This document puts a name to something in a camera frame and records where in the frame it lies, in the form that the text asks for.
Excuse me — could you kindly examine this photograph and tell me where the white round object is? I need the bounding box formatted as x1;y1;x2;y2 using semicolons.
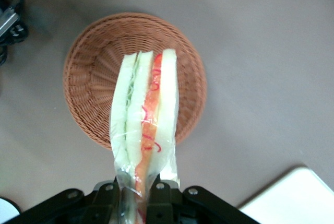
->
0;197;22;218

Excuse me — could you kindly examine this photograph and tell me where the silver metal bracket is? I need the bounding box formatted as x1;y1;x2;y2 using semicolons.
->
0;6;20;39

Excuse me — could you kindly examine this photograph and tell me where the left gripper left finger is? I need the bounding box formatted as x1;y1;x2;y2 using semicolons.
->
90;181;123;224

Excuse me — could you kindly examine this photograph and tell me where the cream plastic tray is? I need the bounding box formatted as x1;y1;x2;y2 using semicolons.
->
237;166;334;224

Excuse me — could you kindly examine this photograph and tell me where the plastic sandwich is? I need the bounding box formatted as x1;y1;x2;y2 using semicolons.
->
109;48;181;224

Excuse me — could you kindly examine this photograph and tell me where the brown wicker basket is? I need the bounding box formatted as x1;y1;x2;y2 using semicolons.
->
62;12;208;152

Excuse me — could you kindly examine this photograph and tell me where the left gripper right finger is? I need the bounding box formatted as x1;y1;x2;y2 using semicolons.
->
146;179;184;224

